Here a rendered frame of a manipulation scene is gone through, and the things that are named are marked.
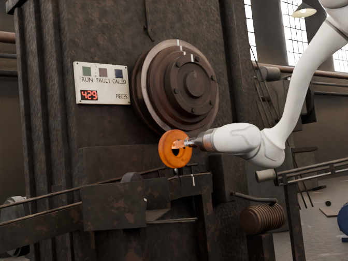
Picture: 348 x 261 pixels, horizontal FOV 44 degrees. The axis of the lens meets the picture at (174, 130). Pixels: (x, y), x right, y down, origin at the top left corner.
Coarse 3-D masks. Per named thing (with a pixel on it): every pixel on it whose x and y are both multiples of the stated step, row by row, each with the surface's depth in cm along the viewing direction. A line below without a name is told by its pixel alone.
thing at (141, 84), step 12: (156, 48) 192; (192, 48) 206; (144, 60) 187; (204, 60) 210; (144, 72) 186; (144, 84) 185; (216, 84) 213; (144, 96) 184; (216, 96) 212; (144, 108) 187; (216, 108) 211; (156, 120) 186; (192, 132) 199
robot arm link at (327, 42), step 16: (320, 32) 129; (336, 32) 125; (320, 48) 128; (336, 48) 128; (304, 64) 132; (320, 64) 132; (304, 80) 135; (288, 96) 141; (304, 96) 140; (288, 112) 144; (272, 128) 151; (288, 128) 148; (272, 144) 148; (256, 160) 150; (272, 160) 152
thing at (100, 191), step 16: (96, 192) 130; (112, 192) 129; (128, 192) 128; (160, 192) 152; (96, 208) 130; (112, 208) 129; (128, 208) 127; (144, 208) 126; (160, 208) 151; (96, 224) 130; (112, 224) 128; (128, 224) 127; (144, 224) 126; (128, 240) 140; (144, 240) 142; (128, 256) 139; (144, 256) 140
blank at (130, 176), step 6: (126, 174) 134; (132, 174) 133; (138, 174) 137; (126, 180) 131; (132, 180) 132; (138, 180) 137; (144, 186) 141; (144, 192) 141; (144, 198) 140; (144, 204) 139
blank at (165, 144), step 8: (168, 136) 168; (176, 136) 171; (184, 136) 173; (160, 144) 167; (168, 144) 168; (160, 152) 167; (168, 152) 167; (184, 152) 173; (168, 160) 167; (176, 160) 169; (184, 160) 172
